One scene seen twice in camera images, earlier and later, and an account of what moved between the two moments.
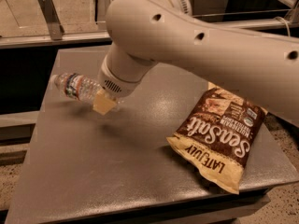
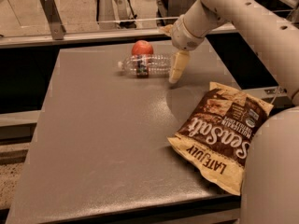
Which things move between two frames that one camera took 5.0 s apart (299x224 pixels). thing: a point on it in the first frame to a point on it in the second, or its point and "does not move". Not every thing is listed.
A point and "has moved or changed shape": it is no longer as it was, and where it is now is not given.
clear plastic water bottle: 77,86 has moved or changed shape
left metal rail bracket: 49,10 does not move
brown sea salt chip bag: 219,135 does not move
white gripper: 114,83 to 181,35
